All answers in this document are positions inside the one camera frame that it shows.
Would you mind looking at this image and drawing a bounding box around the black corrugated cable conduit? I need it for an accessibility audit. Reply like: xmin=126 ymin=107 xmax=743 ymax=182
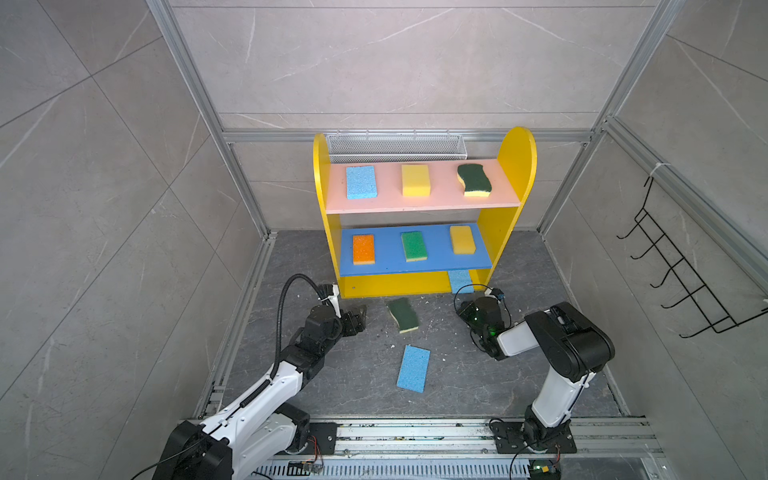
xmin=269 ymin=273 xmax=325 ymax=379

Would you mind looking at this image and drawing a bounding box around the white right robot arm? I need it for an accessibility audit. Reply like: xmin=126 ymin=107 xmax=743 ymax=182
xmin=455 ymin=291 xmax=615 ymax=453

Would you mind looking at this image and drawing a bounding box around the black wire hook rack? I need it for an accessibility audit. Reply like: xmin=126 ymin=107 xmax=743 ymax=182
xmin=616 ymin=176 xmax=767 ymax=339

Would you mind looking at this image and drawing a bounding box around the green scouring sponge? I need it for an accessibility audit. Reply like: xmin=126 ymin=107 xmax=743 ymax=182
xmin=457 ymin=163 xmax=492 ymax=198
xmin=387 ymin=298 xmax=419 ymax=333

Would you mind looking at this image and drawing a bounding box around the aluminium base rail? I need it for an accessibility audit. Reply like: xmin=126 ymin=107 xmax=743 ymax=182
xmin=173 ymin=417 xmax=664 ymax=480

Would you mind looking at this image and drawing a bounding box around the blue sponge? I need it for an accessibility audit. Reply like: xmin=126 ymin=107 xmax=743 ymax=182
xmin=448 ymin=270 xmax=474 ymax=294
xmin=345 ymin=165 xmax=378 ymax=200
xmin=397 ymin=345 xmax=431 ymax=393

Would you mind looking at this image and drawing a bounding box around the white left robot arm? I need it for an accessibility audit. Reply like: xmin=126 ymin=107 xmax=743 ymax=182
xmin=153 ymin=304 xmax=367 ymax=479

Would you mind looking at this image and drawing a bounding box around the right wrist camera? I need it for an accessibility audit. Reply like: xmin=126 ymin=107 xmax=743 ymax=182
xmin=490 ymin=288 xmax=505 ymax=301

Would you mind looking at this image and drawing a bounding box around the orange sponge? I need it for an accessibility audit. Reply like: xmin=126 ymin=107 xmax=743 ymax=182
xmin=352 ymin=234 xmax=376 ymax=266

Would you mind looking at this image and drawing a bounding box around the pink upper shelf board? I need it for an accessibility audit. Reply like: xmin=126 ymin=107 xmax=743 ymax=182
xmin=315 ymin=159 xmax=520 ymax=214

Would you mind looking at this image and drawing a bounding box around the bright green sponge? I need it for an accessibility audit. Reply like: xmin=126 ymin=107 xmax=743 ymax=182
xmin=401 ymin=231 xmax=428 ymax=262

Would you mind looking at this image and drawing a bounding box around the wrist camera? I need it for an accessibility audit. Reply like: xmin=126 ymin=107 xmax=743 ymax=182
xmin=319 ymin=284 xmax=341 ymax=318
xmin=490 ymin=288 xmax=505 ymax=301

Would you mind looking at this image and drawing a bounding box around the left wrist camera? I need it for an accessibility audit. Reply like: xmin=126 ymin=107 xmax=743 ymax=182
xmin=319 ymin=284 xmax=341 ymax=318

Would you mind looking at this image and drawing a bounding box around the yellow sponge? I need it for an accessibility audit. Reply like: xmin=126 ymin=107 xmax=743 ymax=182
xmin=401 ymin=164 xmax=431 ymax=198
xmin=450 ymin=225 xmax=476 ymax=255

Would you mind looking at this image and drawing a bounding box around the aluminium frame profile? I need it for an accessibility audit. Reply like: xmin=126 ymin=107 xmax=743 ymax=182
xmin=147 ymin=0 xmax=270 ymax=240

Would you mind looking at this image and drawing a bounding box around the wire mesh basket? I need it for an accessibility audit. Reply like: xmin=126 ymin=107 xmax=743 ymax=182
xmin=326 ymin=133 xmax=468 ymax=164

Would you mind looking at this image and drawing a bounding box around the yellow shelf unit frame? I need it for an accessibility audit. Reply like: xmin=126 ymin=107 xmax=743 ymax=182
xmin=313 ymin=127 xmax=537 ymax=299

